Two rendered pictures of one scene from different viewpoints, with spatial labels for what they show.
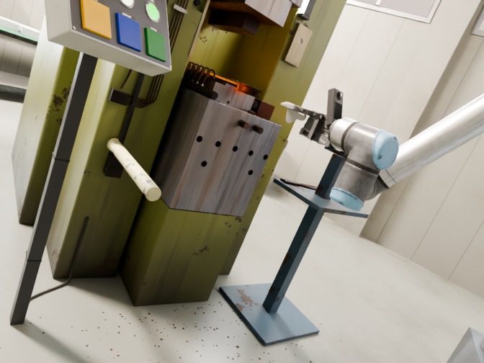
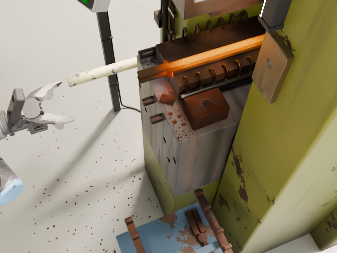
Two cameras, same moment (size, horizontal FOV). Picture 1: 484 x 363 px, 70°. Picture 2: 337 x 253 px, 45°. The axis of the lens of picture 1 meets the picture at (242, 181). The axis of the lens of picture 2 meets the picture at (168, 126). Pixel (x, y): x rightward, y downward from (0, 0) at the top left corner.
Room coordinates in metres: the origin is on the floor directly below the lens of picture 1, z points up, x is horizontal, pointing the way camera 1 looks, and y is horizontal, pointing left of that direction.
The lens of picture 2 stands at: (1.65, -0.65, 2.00)
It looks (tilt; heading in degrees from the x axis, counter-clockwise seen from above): 59 degrees down; 107
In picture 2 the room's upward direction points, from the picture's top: 2 degrees clockwise
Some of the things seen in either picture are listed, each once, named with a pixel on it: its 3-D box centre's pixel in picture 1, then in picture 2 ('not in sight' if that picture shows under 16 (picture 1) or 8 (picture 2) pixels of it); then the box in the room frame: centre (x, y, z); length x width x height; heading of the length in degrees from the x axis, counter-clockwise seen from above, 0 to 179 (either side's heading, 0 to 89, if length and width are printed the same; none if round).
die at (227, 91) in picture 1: (209, 85); (223, 52); (1.56, 0.29, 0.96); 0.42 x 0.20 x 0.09; 40
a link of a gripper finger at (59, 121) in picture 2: not in sight; (58, 123); (1.17, -0.15, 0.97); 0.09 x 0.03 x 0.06; 4
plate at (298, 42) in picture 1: (297, 45); (271, 68); (1.70, 0.00, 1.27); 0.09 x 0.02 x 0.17; 130
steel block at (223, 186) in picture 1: (198, 142); (223, 108); (1.60, 0.26, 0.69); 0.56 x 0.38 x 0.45; 40
